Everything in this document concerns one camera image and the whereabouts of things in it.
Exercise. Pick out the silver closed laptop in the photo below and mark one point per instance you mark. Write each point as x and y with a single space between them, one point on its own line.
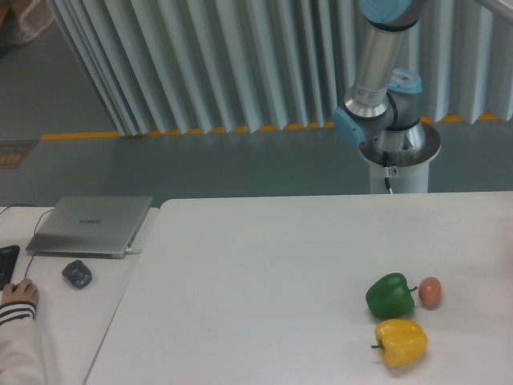
91 226

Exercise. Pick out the brown egg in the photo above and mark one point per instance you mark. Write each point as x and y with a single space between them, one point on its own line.
430 292

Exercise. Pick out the yellow bell pepper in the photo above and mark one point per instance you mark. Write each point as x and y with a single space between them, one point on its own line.
400 341

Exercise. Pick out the person's hand on mouse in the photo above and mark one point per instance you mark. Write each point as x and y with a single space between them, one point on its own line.
19 300

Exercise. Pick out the cardboard box with plastic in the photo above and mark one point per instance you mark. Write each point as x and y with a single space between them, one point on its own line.
22 22

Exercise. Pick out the white corrugated folding screen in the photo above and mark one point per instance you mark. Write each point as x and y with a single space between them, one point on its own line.
203 65

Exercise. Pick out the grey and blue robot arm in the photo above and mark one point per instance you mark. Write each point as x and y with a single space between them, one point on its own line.
378 72

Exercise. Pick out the green bell pepper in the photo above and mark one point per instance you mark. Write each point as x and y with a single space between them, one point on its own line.
390 297

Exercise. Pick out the white striped sleeve forearm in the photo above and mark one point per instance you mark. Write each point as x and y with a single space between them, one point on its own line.
21 345

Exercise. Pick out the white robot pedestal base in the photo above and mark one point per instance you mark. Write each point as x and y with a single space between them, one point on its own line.
399 161

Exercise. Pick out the black keyboard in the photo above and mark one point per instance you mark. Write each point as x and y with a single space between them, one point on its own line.
8 260

